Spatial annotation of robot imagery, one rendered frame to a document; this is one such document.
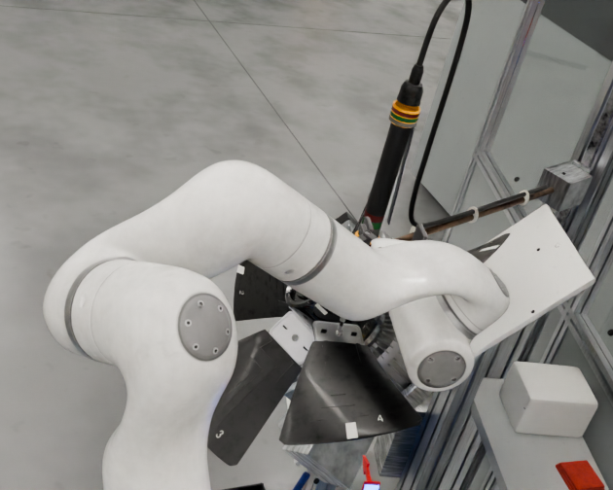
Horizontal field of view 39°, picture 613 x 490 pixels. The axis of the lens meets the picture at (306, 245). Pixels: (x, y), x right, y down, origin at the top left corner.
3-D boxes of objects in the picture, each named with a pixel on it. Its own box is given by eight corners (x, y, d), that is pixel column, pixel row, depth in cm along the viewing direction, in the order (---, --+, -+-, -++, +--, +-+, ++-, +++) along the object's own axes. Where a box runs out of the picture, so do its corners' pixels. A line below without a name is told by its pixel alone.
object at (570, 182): (557, 190, 195) (571, 157, 190) (583, 205, 191) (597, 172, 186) (530, 198, 188) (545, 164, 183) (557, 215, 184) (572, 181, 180)
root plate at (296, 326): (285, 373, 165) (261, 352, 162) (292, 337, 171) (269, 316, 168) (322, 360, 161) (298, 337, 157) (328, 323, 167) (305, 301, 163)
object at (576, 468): (586, 464, 190) (589, 458, 189) (604, 493, 183) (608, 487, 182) (554, 466, 187) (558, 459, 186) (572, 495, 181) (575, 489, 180)
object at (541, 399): (558, 390, 210) (575, 356, 204) (582, 439, 196) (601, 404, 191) (492, 384, 206) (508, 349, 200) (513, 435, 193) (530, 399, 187)
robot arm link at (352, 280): (365, 153, 95) (499, 267, 115) (260, 241, 100) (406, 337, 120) (392, 204, 89) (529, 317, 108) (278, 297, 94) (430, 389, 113)
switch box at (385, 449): (429, 452, 217) (456, 388, 205) (438, 480, 210) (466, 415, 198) (372, 448, 214) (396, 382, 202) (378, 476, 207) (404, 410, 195)
